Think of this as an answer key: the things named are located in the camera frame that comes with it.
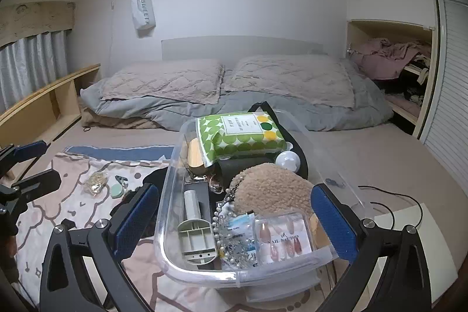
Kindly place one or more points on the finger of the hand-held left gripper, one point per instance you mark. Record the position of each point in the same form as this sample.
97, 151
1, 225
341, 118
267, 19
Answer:
38, 182
29, 150

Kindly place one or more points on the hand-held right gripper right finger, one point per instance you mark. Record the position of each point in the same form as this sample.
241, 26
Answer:
334, 224

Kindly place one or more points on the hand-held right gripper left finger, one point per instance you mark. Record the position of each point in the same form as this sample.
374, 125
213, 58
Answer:
133, 220

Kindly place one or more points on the clear plastic storage box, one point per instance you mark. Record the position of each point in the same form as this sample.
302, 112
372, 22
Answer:
172, 231

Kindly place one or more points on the green dotted wet wipes packet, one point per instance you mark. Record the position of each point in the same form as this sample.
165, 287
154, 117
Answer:
237, 138

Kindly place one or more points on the round green tape measure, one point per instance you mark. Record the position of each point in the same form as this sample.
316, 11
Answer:
119, 193

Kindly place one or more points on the cartoon printed blanket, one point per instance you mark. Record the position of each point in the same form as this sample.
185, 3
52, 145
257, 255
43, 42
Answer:
55, 209

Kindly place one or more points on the wooden bedside shelf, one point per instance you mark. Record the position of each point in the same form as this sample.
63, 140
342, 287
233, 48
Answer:
47, 103

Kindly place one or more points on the clear nail tips box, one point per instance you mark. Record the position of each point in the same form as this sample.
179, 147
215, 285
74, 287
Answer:
285, 237

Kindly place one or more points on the beige twine bundle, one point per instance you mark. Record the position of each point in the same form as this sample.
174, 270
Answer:
95, 183

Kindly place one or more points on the beige plush pouch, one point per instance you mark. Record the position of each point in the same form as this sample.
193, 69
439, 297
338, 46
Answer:
274, 187

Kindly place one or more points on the white board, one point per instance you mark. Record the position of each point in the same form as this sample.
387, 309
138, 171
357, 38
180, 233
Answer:
406, 235

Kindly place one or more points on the grey curtain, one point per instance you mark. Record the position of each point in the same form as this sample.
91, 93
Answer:
29, 67

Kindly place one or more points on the beige fluffy blanket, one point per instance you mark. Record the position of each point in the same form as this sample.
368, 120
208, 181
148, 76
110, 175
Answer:
109, 121

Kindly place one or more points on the light wooden block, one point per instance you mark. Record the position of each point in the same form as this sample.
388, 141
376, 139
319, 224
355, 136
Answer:
193, 151

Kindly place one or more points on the black pouch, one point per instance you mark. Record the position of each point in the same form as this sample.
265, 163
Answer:
237, 168

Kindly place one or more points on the grey duvet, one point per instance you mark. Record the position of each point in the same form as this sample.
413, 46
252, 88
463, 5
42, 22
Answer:
329, 111

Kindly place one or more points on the doodled cardboard valance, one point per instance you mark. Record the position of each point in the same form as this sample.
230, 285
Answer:
33, 17

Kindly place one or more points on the beige textured pillow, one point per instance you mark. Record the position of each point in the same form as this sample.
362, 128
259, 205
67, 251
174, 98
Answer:
164, 80
289, 76

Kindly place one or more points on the wooden closet niche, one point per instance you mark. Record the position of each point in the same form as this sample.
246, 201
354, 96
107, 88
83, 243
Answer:
426, 103

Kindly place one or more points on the dark clothes pile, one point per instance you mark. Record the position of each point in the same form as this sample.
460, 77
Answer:
413, 85

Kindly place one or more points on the white shutter door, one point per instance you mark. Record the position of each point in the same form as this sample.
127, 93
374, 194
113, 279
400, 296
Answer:
449, 96

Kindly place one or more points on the pink clothes pile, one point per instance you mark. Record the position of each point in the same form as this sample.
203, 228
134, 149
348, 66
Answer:
384, 56

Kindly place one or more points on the white paper bag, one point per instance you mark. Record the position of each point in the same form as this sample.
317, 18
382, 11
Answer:
143, 14

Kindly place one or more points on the pale grey headboard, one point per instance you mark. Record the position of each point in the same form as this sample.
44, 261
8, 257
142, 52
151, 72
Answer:
241, 47

